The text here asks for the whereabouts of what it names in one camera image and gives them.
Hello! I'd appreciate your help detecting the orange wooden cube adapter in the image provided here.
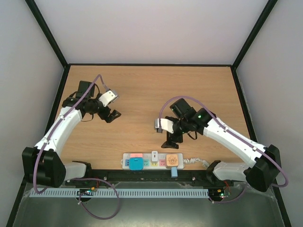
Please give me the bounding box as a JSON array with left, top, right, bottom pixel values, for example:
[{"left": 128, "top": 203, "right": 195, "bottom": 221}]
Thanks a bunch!
[{"left": 166, "top": 154, "right": 178, "bottom": 168}]

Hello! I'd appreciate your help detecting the white USB charger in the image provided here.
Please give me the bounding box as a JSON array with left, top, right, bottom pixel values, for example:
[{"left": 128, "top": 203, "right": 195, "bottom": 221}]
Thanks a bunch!
[{"left": 151, "top": 151, "right": 158, "bottom": 163}]

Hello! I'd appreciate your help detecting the white power strip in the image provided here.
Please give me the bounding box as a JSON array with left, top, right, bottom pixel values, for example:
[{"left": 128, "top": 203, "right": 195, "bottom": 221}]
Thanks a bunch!
[{"left": 121, "top": 153, "right": 184, "bottom": 170}]

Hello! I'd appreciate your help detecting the pink cube socket adapter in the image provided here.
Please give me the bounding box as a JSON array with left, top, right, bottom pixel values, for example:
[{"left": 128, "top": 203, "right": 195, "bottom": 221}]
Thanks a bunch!
[{"left": 130, "top": 153, "right": 143, "bottom": 158}]

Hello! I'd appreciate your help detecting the blue cube plug adapter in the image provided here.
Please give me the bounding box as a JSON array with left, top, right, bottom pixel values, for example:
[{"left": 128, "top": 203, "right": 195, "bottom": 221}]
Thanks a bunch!
[{"left": 129, "top": 157, "right": 144, "bottom": 171}]

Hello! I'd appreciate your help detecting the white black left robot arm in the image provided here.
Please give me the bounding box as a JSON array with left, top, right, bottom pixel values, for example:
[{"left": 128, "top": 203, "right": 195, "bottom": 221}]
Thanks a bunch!
[{"left": 22, "top": 81, "right": 121, "bottom": 188}]

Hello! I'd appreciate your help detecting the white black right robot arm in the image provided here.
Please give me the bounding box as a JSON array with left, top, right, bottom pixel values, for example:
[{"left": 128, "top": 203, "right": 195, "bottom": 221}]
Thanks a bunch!
[{"left": 154, "top": 96, "right": 282, "bottom": 192}]

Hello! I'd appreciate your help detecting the light blue side plug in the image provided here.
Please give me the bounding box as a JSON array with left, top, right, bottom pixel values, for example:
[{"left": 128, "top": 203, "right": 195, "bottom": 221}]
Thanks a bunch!
[{"left": 171, "top": 166, "right": 178, "bottom": 178}]

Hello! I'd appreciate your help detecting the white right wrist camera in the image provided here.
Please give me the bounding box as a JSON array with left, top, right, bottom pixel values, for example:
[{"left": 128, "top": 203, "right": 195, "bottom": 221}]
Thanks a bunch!
[{"left": 154, "top": 118, "right": 174, "bottom": 134}]

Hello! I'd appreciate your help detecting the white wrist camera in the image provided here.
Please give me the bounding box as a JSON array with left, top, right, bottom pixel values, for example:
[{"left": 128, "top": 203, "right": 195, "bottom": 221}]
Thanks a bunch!
[
  {"left": 154, "top": 118, "right": 174, "bottom": 134},
  {"left": 98, "top": 90, "right": 119, "bottom": 107}
]

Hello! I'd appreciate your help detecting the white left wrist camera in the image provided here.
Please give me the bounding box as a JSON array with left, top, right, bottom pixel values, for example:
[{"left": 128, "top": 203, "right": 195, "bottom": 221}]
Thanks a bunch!
[{"left": 98, "top": 90, "right": 119, "bottom": 107}]

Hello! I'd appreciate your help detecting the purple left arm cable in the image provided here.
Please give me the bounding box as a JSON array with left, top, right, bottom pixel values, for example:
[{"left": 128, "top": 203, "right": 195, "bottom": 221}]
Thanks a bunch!
[{"left": 33, "top": 74, "right": 121, "bottom": 219}]

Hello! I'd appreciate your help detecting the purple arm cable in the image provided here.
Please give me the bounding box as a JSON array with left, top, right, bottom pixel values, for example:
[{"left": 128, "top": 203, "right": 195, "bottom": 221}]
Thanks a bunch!
[
  {"left": 33, "top": 74, "right": 121, "bottom": 219},
  {"left": 158, "top": 95, "right": 290, "bottom": 204}
]

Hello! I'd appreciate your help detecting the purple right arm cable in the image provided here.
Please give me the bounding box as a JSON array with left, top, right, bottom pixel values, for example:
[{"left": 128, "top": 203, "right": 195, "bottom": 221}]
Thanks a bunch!
[{"left": 158, "top": 95, "right": 290, "bottom": 204}]

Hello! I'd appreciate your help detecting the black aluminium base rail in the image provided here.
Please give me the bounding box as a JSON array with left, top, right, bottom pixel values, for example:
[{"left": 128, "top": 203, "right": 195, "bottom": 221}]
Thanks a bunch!
[{"left": 63, "top": 168, "right": 235, "bottom": 187}]

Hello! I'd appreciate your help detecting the black enclosure frame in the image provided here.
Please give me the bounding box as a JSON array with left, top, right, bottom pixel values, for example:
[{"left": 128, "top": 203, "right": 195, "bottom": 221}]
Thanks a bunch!
[{"left": 4, "top": 0, "right": 293, "bottom": 227}]

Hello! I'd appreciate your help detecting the light blue slotted cable duct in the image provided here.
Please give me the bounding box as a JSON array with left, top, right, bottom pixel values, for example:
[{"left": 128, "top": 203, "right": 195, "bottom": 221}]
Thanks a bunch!
[{"left": 29, "top": 188, "right": 209, "bottom": 199}]

